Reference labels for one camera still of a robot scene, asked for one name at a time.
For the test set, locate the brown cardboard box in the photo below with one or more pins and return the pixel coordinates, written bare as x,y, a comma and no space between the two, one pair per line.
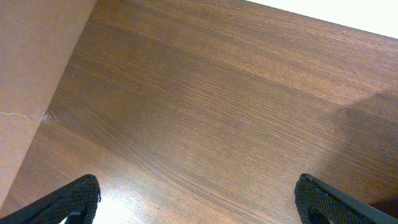
37,40

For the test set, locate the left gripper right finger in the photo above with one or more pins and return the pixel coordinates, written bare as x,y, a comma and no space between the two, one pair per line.
318,202

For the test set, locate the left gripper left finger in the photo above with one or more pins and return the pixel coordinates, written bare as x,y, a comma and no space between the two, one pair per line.
75,202

